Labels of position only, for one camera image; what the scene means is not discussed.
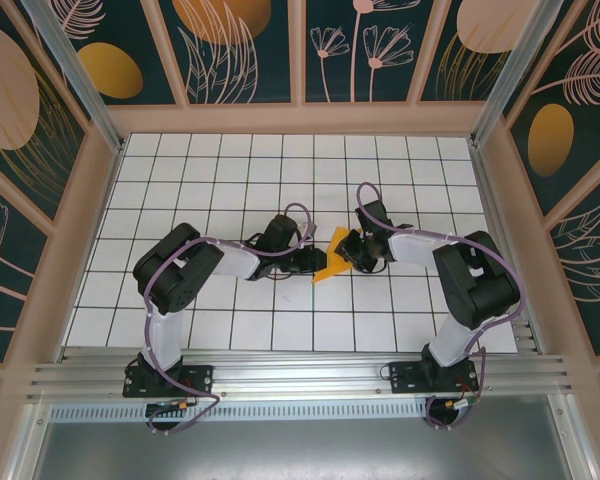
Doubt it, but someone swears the yellow cloth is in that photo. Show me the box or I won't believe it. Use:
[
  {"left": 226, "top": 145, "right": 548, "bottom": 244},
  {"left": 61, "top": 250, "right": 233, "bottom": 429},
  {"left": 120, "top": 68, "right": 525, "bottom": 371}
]
[{"left": 311, "top": 225, "right": 365, "bottom": 286}]

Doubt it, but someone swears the aluminium table side rail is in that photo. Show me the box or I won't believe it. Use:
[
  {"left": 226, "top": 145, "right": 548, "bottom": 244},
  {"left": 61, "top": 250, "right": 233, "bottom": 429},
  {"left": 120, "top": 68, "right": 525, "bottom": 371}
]
[{"left": 468, "top": 142, "right": 539, "bottom": 354}]

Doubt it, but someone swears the aluminium mounting rail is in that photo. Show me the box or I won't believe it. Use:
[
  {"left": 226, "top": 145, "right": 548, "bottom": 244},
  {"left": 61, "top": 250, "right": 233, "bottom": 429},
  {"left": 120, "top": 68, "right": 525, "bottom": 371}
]
[{"left": 25, "top": 347, "right": 577, "bottom": 402}]

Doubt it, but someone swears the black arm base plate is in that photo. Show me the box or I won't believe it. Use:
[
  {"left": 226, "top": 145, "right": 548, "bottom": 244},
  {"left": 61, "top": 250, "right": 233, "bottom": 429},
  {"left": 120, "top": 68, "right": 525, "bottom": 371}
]
[
  {"left": 388, "top": 360, "right": 479, "bottom": 396},
  {"left": 122, "top": 363, "right": 215, "bottom": 399}
]

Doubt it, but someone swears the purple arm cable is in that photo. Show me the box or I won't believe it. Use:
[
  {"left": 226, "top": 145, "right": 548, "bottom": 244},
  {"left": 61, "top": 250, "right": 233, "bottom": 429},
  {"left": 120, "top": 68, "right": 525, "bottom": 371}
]
[
  {"left": 142, "top": 202, "right": 316, "bottom": 437},
  {"left": 355, "top": 182, "right": 527, "bottom": 432}
]

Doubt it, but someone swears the perforated metal cable tray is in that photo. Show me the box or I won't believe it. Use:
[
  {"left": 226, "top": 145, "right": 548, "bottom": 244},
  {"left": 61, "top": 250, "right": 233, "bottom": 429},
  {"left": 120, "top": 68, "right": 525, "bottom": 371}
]
[{"left": 49, "top": 403, "right": 431, "bottom": 422}]

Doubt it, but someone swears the aluminium frame post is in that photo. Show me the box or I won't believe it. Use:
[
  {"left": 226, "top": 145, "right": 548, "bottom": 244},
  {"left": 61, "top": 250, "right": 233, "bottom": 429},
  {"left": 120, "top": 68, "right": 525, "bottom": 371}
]
[
  {"left": 19, "top": 0, "right": 127, "bottom": 155},
  {"left": 469, "top": 0, "right": 581, "bottom": 149}
]

